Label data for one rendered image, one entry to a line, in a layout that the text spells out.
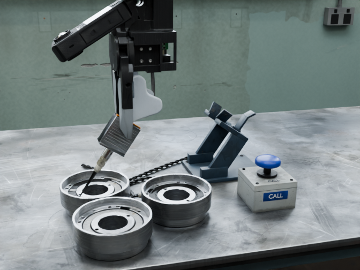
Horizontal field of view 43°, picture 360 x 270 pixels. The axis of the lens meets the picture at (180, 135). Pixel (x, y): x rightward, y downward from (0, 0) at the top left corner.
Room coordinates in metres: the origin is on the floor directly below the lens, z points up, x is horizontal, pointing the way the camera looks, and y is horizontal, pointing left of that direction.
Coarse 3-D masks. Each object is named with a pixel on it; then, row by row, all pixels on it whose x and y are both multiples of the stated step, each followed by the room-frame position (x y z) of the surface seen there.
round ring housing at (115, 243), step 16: (80, 208) 0.56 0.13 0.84; (96, 208) 0.58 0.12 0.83; (112, 208) 0.58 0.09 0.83; (128, 208) 0.59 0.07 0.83; (144, 208) 0.57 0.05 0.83; (80, 224) 0.54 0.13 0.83; (96, 224) 0.54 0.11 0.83; (112, 224) 0.56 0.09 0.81; (128, 224) 0.54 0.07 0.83; (144, 224) 0.52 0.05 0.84; (80, 240) 0.50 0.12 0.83; (96, 240) 0.49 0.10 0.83; (112, 240) 0.49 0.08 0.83; (128, 240) 0.50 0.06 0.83; (144, 240) 0.51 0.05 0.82; (96, 256) 0.50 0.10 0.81; (112, 256) 0.50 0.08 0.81; (128, 256) 0.50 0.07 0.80
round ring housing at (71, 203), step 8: (72, 176) 0.67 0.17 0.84; (80, 176) 0.68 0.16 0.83; (88, 176) 0.69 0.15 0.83; (96, 176) 0.69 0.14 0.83; (104, 176) 0.69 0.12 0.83; (112, 176) 0.69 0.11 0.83; (120, 176) 0.68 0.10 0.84; (64, 184) 0.65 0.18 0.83; (72, 184) 0.66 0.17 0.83; (96, 184) 0.66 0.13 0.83; (104, 184) 0.66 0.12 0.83; (120, 184) 0.66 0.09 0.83; (128, 184) 0.64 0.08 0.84; (64, 192) 0.61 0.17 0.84; (80, 192) 0.63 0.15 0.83; (88, 192) 0.66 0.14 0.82; (96, 192) 0.66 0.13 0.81; (104, 192) 0.66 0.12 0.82; (112, 192) 0.64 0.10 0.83; (120, 192) 0.61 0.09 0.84; (128, 192) 0.63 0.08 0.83; (64, 200) 0.61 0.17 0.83; (72, 200) 0.60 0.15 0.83; (80, 200) 0.59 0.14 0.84; (88, 200) 0.59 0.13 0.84; (72, 208) 0.60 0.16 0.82
